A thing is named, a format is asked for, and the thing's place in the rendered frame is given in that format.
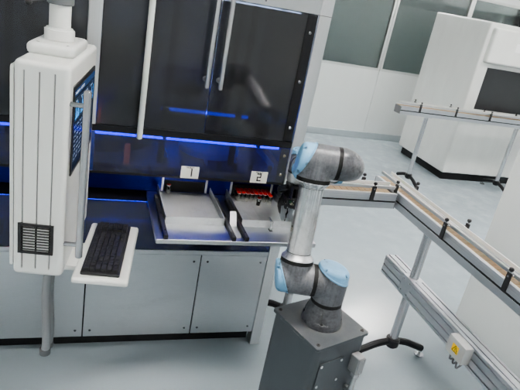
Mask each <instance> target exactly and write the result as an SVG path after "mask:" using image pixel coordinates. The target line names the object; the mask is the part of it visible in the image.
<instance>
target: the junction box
mask: <svg viewBox="0 0 520 390"><path fill-rule="evenodd" d="M445 349H446V350H447V351H448V352H449V353H450V355H451V356H452V357H453V358H454V359H455V361H456V362H457V363H458V364H459V365H469V362H470V360H471V357H472V355H473V352H474V349H473V348H472V346H470V344H469V343H468V342H467V341H466V340H465V339H464V338H463V337H462V336H461V335H460V334H459V333H455V334H450V337H449V339H448V341H447V343H446V346H445Z"/></svg>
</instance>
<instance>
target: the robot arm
mask: <svg viewBox="0 0 520 390"><path fill-rule="evenodd" d="M363 173H364V161H363V159H362V158H361V157H360V156H359V155H358V154H357V153H356V152H355V151H353V150H351V149H348V148H344V147H339V146H334V145H326V144H321V143H318V142H304V143H303V144H302V145H301V146H300V147H299V146H297V147H294V148H293V149H292V153H291V158H290V162H289V168H288V172H287V176H286V184H283V185H281V186H278V189H277V192H280V193H281V197H280V198H279V201H278V204H277V206H278V210H279V216H280V219H281V221H288V220H289V219H290V220H292V226H291V230H290V234H289V241H288V245H287V249H286V250H285V251H284V252H282V254H281V258H277V259H276V260H275V288H276V289H277V290H278V291H280V292H284V293H293V294H298V295H304V296H310V299H309V301H308V302H307V303H306V305H305V306H304V307H303V310H302V313H301V319H302V321H303V322H304V323H305V324H306V325H307V326H308V327H309V328H311V329H313V330H315V331H318V332H321V333H334V332H336V331H338V330H339V329H340V327H341V324H342V316H341V307H342V303H343V301H344V296H345V293H346V290H347V287H348V282H349V278H350V274H349V271H348V270H347V269H346V268H345V267H344V266H343V265H342V264H340V263H339V262H335V261H333V260H329V259H324V260H321V261H320V262H319V264H313V258H312V256H311V255H310V254H311V250H312V246H313V239H314V235H315V230H316V224H317V220H318V216H319V212H320V205H321V201H322V197H323V191H324V189H325V188H327V187H328V186H329V185H330V183H333V184H342V183H343V182H351V181H355V180H358V179H359V178H360V177H361V176H362V175H363ZM286 209H287V212H286V213H285V211H286ZM293 211H294V214H293Z"/></svg>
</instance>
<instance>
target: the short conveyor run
mask: <svg viewBox="0 0 520 390"><path fill-rule="evenodd" d="M363 175H364V176H363V177H362V178H361V180H355V181H351V182H344V183H342V184H333V183H330V185H329V186H328V187H327V188H325V189H324V191H323V197H322V201H321V205H332V206H346V207H373V208H388V209H394V207H395V202H396V200H397V197H398V194H397V193H393V192H392V191H391V190H395V186H389V185H390V182H382V181H372V180H366V176H367V173H363ZM365 183H366V184H365ZM373 184H374V185H373ZM384 185H387V186H384Z"/></svg>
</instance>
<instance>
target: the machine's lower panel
mask: <svg viewBox="0 0 520 390"><path fill-rule="evenodd" d="M268 255H269V253H268V252H263V251H194V250H159V249H135V252H134V256H133V260H132V267H131V271H130V276H129V280H128V286H126V287H120V286H103V285H94V284H86V290H85V302H84V283H75V282H71V277H72V275H73V273H74V270H65V269H64V270H63V273H62V274H61V275H55V280H54V281H55V282H54V336H53V337H81V330H82V318H83V305H84V325H83V337H86V336H112V335H138V334H188V333H189V330H190V333H216V332H242V331H251V329H252V325H253V321H254V318H255V311H256V307H257V303H258V297H259V293H260V288H261V285H262V278H263V275H264V271H265V264H266V260H267V256H268ZM201 256H202V259H201V263H200V258H201ZM199 268H200V272H199ZM198 272H199V278H198V283H197V277H198ZM42 285H43V275H40V274H31V273H21V272H16V271H15V270H14V264H13V265H12V264H10V263H9V246H0V339H8V338H34V337H42V307H41V306H42V305H41V304H42V303H41V301H42V300H41V298H42V297H41V295H42ZM196 287H197V291H196ZM195 292H196V297H195ZM194 297H195V302H194V306H193V301H194ZM192 311H193V315H192ZM191 316H192V321H191ZM190 321H191V326H190Z"/></svg>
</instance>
